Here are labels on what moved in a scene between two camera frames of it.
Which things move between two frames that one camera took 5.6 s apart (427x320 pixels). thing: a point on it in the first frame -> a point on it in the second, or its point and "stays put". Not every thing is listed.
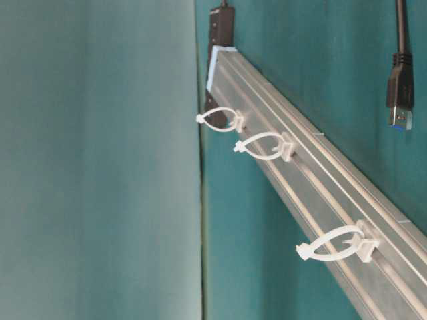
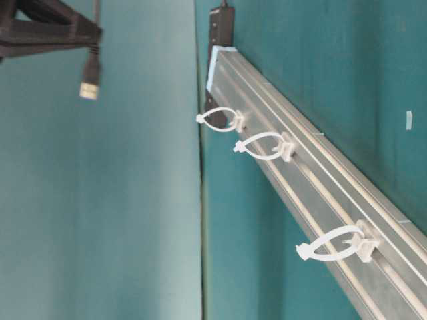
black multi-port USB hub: x=222 y=28 stays put
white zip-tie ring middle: x=287 y=146 stays put
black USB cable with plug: x=400 y=86 -> x=89 y=87
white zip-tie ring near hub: x=239 y=124 stays put
